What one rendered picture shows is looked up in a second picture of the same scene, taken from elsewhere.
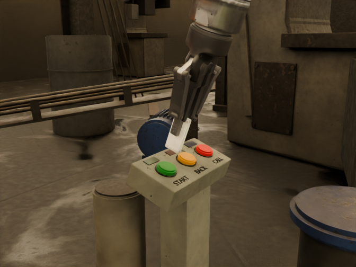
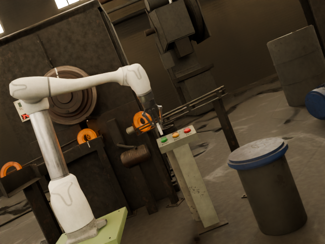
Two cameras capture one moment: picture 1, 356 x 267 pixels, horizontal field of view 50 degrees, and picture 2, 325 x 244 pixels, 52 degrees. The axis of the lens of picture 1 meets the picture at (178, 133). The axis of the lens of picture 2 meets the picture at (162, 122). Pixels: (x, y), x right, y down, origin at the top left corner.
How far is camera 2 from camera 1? 171 cm
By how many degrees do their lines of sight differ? 57
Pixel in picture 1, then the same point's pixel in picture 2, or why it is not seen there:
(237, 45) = not seen: outside the picture
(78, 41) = (282, 41)
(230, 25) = (143, 100)
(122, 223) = (171, 158)
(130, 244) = (176, 165)
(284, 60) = not seen: outside the picture
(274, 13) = not seen: outside the picture
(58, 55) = (273, 54)
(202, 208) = (184, 152)
